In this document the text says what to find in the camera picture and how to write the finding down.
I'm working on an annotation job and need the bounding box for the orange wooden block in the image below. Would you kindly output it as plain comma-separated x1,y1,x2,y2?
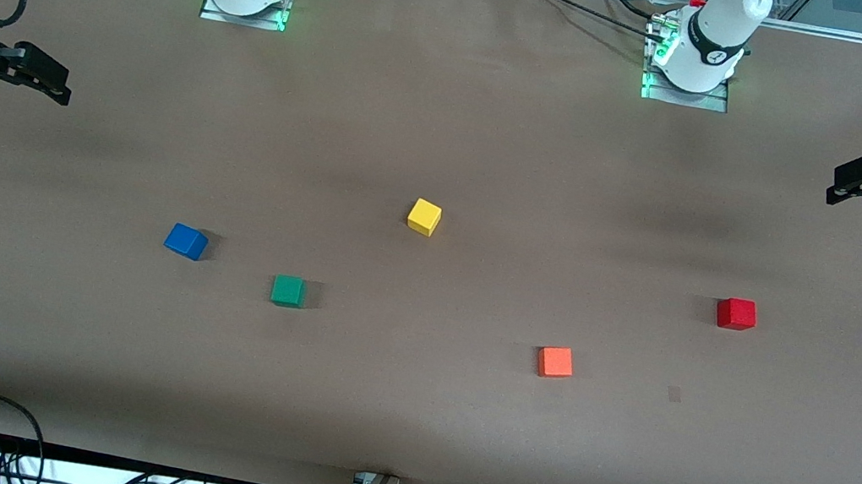
534,343,577,382

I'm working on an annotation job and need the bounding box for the black base power cable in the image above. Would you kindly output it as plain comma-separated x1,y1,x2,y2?
597,0,673,26
502,0,673,46

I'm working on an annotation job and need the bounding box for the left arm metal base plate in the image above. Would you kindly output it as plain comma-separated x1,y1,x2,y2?
638,14,741,114

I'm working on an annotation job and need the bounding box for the yellow wooden block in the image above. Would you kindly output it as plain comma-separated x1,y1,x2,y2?
405,196,445,239

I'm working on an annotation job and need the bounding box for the blue wooden block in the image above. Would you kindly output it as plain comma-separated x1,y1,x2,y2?
161,220,212,263

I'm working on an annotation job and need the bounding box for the red wooden block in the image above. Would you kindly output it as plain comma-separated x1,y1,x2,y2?
713,296,761,334

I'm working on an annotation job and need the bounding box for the brown paper table cover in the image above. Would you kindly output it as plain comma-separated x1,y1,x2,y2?
0,0,862,484

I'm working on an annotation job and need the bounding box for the green wooden block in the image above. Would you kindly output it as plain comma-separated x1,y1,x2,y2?
269,273,308,310

